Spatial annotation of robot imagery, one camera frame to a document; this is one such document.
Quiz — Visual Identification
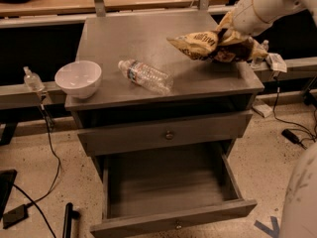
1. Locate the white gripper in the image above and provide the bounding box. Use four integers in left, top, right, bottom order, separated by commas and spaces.
216, 0, 268, 46

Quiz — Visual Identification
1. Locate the brown chip bag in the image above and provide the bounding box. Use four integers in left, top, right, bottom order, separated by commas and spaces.
167, 30, 259, 63

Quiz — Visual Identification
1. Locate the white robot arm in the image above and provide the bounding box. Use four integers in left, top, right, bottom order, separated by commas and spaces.
218, 0, 317, 238

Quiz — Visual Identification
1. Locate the closed upper drawer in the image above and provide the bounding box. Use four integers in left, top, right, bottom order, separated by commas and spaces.
78, 110, 252, 157

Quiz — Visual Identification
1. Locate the grey wooden drawer cabinet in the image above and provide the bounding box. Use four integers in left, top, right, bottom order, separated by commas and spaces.
65, 12, 263, 238

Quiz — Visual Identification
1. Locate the open lower drawer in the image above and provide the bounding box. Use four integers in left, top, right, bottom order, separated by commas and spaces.
90, 142, 257, 238

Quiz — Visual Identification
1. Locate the small white floor box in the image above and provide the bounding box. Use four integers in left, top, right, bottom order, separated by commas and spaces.
253, 99, 272, 118

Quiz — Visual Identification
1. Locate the clear plastic water bottle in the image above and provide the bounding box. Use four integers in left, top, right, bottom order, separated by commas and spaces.
118, 59, 173, 95

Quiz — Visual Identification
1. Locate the black power adapter right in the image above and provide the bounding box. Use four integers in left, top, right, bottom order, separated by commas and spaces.
281, 129, 300, 145

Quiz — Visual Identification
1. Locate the black power adapter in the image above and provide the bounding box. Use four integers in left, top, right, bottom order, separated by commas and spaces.
3, 204, 28, 229
281, 129, 300, 145

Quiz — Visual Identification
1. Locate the white ceramic bowl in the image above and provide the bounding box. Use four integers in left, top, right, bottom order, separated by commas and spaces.
54, 60, 102, 99

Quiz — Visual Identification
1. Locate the wooden bench top left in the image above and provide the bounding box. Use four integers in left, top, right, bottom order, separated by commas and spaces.
0, 0, 199, 17

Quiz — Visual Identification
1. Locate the black power adapter left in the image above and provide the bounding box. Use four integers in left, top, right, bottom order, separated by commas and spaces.
3, 204, 28, 229

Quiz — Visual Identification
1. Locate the small bottle on right rail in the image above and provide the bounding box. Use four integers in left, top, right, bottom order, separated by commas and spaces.
250, 39, 269, 69

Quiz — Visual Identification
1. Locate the small bottle on rail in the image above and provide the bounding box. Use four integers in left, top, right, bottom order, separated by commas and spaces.
250, 39, 269, 69
23, 66, 45, 92

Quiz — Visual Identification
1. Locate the white packet on rail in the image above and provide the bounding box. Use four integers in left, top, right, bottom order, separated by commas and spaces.
265, 53, 287, 72

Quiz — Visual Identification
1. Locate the small bottle on left rail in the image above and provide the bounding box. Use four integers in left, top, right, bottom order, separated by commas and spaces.
23, 66, 45, 92

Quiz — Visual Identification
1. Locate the black post on floor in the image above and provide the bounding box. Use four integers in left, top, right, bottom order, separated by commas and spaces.
62, 202, 80, 238

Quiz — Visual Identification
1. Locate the black floor cable left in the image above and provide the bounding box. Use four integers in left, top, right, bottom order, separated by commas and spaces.
13, 104, 62, 238

